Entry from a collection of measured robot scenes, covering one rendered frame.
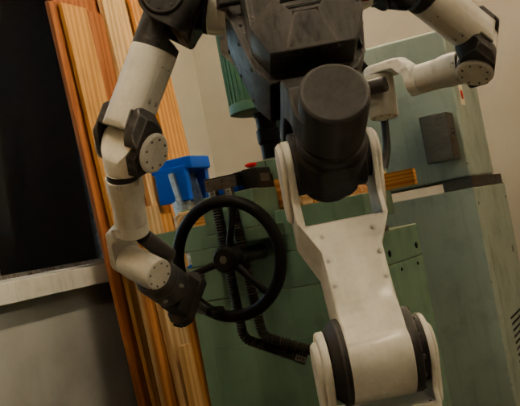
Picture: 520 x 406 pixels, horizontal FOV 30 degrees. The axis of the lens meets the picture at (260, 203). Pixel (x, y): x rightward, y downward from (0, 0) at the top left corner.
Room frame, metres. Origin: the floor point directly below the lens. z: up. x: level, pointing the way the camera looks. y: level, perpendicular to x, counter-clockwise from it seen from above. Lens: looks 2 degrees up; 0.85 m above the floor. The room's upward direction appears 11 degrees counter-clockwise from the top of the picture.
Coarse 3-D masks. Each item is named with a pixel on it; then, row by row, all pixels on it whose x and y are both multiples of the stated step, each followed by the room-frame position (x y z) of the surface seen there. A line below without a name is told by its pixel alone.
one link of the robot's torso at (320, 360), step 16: (320, 336) 1.58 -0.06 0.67; (432, 336) 1.58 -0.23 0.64; (320, 352) 1.56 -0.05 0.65; (432, 352) 1.56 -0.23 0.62; (320, 368) 1.56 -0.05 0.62; (432, 368) 1.57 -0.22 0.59; (320, 384) 1.57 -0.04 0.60; (432, 384) 1.59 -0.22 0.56; (320, 400) 1.60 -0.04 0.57; (384, 400) 1.63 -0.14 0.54; (400, 400) 1.62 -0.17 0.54; (416, 400) 1.60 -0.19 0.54; (432, 400) 1.59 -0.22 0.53
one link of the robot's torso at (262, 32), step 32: (224, 0) 1.73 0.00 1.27; (256, 0) 1.64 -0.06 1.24; (288, 0) 1.65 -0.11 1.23; (320, 0) 1.65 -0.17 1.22; (352, 0) 1.65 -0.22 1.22; (224, 32) 1.82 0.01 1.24; (256, 32) 1.63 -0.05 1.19; (288, 32) 1.63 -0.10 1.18; (320, 32) 1.64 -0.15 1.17; (352, 32) 1.64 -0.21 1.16; (256, 64) 1.69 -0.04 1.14; (288, 64) 1.67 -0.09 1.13; (320, 64) 1.68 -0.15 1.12; (352, 64) 1.69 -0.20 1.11; (256, 96) 1.76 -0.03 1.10
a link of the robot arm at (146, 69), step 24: (144, 48) 1.80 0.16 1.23; (144, 72) 1.80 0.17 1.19; (168, 72) 1.83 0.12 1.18; (120, 96) 1.80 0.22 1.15; (144, 96) 1.80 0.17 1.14; (120, 120) 1.79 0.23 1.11; (144, 120) 1.79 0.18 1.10; (96, 144) 1.86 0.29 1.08; (144, 144) 1.80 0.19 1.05; (144, 168) 1.81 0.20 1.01
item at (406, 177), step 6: (414, 168) 2.35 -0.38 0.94; (384, 174) 2.37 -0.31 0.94; (390, 174) 2.36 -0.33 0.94; (396, 174) 2.36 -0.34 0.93; (402, 174) 2.35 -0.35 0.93; (408, 174) 2.35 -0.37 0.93; (414, 174) 2.34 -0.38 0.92; (390, 180) 2.37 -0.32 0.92; (396, 180) 2.36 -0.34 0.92; (402, 180) 2.35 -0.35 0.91; (408, 180) 2.35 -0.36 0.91; (414, 180) 2.34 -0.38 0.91; (390, 186) 2.37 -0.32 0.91; (396, 186) 2.36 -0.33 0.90; (402, 186) 2.35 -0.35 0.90; (198, 222) 2.60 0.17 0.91; (204, 222) 2.60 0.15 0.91
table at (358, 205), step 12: (312, 204) 2.29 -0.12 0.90; (324, 204) 2.28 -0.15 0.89; (336, 204) 2.26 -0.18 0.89; (348, 204) 2.25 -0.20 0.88; (360, 204) 2.24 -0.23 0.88; (276, 216) 2.33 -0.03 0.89; (312, 216) 2.29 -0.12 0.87; (324, 216) 2.28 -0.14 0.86; (336, 216) 2.27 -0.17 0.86; (348, 216) 2.26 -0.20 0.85; (192, 228) 2.44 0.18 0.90; (204, 228) 2.42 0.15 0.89; (252, 228) 2.26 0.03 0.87; (288, 228) 2.32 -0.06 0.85; (168, 240) 2.47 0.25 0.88; (192, 240) 2.44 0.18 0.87; (204, 240) 2.31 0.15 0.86; (216, 240) 2.30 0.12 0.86; (252, 240) 2.26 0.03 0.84
